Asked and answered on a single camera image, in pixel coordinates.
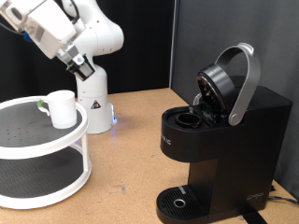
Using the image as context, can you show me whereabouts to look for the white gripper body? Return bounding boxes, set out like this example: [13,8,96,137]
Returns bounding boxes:
[29,5,78,61]

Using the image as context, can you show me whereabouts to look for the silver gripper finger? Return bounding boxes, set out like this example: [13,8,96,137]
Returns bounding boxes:
[57,49,75,68]
[66,43,87,63]

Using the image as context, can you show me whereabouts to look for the white mug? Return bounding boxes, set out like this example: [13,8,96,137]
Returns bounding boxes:
[36,90,78,130]

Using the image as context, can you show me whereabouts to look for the Keurig lid with silver handle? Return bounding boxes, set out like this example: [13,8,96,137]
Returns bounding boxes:
[192,42,262,127]

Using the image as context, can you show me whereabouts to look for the black Keurig coffee machine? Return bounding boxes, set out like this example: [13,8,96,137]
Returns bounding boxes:
[155,75,293,224]

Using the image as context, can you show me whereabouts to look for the black backdrop curtain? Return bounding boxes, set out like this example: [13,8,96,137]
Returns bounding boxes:
[0,0,176,104]

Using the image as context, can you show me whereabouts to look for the white two-tier turntable shelf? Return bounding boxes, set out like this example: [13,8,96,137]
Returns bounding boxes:
[0,95,93,210]

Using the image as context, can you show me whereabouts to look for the black drip tray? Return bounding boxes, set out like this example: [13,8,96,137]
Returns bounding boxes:
[155,185,207,224]

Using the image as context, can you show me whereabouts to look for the grey partition panel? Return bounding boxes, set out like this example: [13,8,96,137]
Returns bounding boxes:
[169,0,299,200]

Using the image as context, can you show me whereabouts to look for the black tape strip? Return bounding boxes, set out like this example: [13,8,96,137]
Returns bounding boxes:
[239,211,269,224]

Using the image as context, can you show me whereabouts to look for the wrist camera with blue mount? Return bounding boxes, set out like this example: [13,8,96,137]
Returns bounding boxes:
[22,31,35,44]

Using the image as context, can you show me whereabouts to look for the black camera cable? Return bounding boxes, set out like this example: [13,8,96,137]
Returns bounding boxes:
[0,0,79,37]

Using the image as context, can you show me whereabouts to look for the braided machine power cable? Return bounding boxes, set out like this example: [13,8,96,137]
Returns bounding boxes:
[268,195,299,206]

